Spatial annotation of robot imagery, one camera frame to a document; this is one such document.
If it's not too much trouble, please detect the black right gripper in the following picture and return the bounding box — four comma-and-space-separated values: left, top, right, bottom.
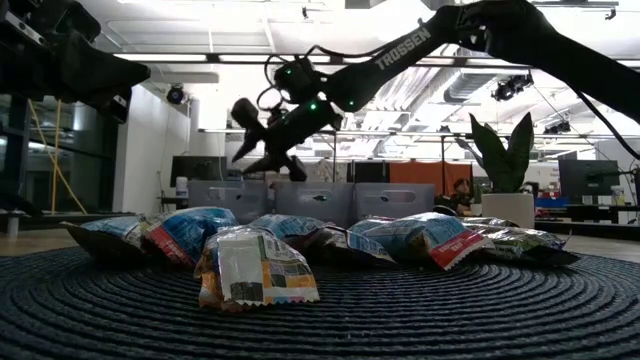
229, 97, 346, 184

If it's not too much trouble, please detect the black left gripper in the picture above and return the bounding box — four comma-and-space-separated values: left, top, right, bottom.
0, 34, 151, 124

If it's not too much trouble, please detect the blue silver granola bar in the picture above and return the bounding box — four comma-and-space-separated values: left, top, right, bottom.
248, 213, 329, 241

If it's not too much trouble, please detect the blue red-ended granola bar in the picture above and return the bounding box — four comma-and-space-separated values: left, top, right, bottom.
348, 212, 496, 272
141, 206, 240, 272

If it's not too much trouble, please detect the white yellow-panel granola bar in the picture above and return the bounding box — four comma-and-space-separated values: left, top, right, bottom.
193, 224, 321, 312

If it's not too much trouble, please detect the dark blue snack bag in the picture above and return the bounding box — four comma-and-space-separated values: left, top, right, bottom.
298, 224, 396, 266

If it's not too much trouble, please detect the silver green granola bar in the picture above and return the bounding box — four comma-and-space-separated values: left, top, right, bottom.
469, 224, 582, 266
460, 216, 521, 231

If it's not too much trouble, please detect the black computer monitor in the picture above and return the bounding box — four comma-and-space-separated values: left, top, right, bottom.
169, 155, 229, 189

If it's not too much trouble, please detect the black ceiling spotlight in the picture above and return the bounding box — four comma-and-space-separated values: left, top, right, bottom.
543, 119, 572, 136
490, 72, 535, 103
164, 83, 189, 106

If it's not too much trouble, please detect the black flat screen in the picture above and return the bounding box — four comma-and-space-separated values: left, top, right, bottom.
347, 160, 391, 184

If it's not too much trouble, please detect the orange partition panel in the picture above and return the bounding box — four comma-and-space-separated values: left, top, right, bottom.
388, 160, 474, 197

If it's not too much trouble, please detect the white cylindrical stand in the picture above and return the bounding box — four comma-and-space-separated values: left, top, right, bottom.
0, 209, 26, 244

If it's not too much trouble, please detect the black office chair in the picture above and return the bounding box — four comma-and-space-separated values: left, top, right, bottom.
430, 203, 460, 219

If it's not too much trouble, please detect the person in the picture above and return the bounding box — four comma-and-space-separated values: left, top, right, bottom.
439, 177, 476, 214

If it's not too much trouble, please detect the round dark woven mat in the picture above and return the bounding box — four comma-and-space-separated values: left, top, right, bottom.
0, 247, 640, 360

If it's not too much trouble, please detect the green snake plant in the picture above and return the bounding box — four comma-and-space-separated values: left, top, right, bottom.
455, 112, 535, 195

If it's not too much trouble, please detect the white round plant pot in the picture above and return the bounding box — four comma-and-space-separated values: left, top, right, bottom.
480, 193, 536, 229

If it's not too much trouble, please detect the blue storage box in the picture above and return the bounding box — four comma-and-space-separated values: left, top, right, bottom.
533, 197, 571, 210

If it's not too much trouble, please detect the black monitor on stand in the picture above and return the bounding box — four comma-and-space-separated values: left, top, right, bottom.
558, 159, 621, 199

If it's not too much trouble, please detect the black desk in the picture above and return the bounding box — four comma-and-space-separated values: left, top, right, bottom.
564, 203, 640, 224

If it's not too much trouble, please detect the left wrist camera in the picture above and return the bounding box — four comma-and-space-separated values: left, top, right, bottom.
0, 0, 104, 51

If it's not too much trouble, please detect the yellow extension cord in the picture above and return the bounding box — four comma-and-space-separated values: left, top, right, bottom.
27, 97, 89, 215

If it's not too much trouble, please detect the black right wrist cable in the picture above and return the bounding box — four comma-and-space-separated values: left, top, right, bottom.
255, 43, 351, 114

